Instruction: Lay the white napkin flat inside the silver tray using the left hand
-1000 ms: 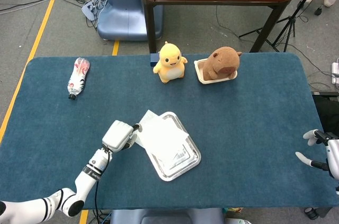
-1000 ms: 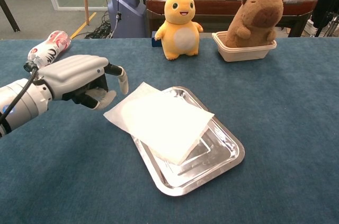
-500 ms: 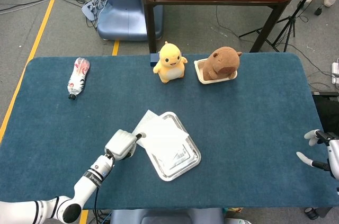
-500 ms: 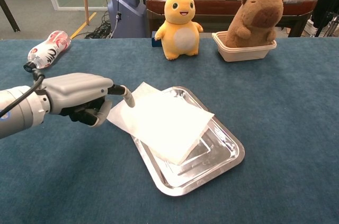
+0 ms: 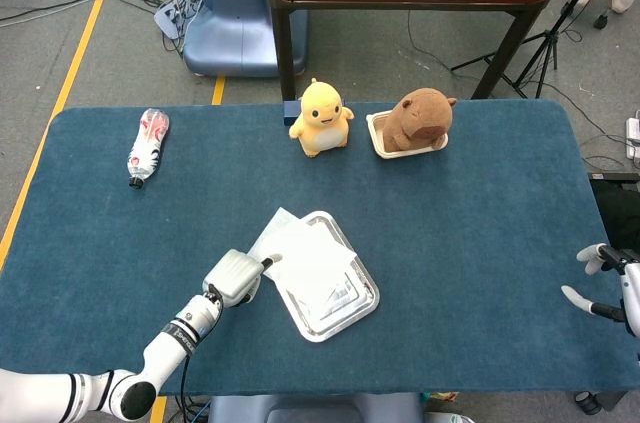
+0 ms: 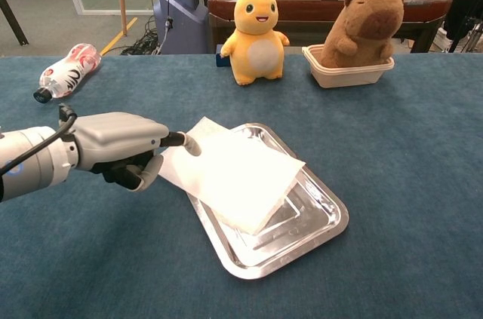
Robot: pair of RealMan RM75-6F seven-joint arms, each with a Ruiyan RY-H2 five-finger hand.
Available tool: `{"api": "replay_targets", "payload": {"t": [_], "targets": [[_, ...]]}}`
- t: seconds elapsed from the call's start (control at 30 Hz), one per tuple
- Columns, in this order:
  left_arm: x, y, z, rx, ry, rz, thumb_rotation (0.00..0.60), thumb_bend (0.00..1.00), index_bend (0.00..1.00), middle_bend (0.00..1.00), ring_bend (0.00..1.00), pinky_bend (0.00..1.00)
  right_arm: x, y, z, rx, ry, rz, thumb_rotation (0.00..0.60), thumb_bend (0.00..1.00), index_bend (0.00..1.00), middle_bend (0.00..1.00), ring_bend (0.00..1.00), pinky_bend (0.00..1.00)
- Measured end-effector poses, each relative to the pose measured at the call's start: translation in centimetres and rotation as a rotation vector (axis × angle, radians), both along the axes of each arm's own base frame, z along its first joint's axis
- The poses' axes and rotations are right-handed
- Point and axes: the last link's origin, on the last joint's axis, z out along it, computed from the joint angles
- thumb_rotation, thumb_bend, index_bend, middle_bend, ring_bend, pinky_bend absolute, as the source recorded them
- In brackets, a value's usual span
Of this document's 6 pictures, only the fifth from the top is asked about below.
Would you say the blue grey machine base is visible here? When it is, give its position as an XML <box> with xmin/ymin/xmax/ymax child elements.
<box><xmin>182</xmin><ymin>0</ymin><xmax>309</xmax><ymax>78</ymax></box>

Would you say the white power strip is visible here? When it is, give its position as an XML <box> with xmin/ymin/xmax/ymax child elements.
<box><xmin>624</xmin><ymin>115</ymin><xmax>640</xmax><ymax>160</ymax></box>

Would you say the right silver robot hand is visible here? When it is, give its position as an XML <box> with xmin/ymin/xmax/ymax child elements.
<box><xmin>560</xmin><ymin>242</ymin><xmax>640</xmax><ymax>339</ymax></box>

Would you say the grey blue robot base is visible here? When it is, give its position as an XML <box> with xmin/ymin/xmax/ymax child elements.
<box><xmin>207</xmin><ymin>392</ymin><xmax>425</xmax><ymax>423</ymax></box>

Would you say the beige plastic container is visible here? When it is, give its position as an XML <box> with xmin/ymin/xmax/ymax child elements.
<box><xmin>365</xmin><ymin>109</ymin><xmax>449</xmax><ymax>160</ymax></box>

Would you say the yellow plush toy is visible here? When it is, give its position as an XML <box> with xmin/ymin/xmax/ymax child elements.
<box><xmin>288</xmin><ymin>77</ymin><xmax>356</xmax><ymax>159</ymax></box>

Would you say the black tripod stand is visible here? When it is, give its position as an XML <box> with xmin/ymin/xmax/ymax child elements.
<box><xmin>450</xmin><ymin>0</ymin><xmax>640</xmax><ymax>100</ymax></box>

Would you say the blue felt table cloth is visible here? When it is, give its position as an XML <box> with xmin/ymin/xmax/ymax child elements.
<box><xmin>0</xmin><ymin>98</ymin><xmax>640</xmax><ymax>399</ymax></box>

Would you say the black round knob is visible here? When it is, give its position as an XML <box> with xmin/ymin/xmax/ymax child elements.
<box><xmin>573</xmin><ymin>390</ymin><xmax>604</xmax><ymax>417</ymax></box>

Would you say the silver metal tray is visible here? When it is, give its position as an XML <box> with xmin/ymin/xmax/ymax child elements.
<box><xmin>259</xmin><ymin>210</ymin><xmax>381</xmax><ymax>344</ymax></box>

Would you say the small blue box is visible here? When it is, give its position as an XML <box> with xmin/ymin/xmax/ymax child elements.
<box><xmin>282</xmin><ymin>100</ymin><xmax>303</xmax><ymax>128</ymax></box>

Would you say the brown capybara plush toy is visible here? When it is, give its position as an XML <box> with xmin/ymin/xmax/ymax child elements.
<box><xmin>382</xmin><ymin>87</ymin><xmax>459</xmax><ymax>152</ymax></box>

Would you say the white paper sheet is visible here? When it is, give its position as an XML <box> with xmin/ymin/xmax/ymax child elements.
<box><xmin>248</xmin><ymin>206</ymin><xmax>359</xmax><ymax>314</ymax></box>

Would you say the plastic bottle red white label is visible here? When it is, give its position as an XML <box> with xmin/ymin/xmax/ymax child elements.
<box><xmin>126</xmin><ymin>108</ymin><xmax>172</xmax><ymax>190</ymax></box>

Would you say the black seat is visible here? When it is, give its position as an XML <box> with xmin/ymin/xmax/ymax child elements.
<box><xmin>589</xmin><ymin>180</ymin><xmax>640</xmax><ymax>252</ymax></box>

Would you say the grey power strip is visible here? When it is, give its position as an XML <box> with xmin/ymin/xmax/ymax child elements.
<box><xmin>153</xmin><ymin>0</ymin><xmax>201</xmax><ymax>39</ymax></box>

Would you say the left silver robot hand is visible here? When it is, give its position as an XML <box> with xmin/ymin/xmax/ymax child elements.
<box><xmin>202</xmin><ymin>248</ymin><xmax>284</xmax><ymax>309</ymax></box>

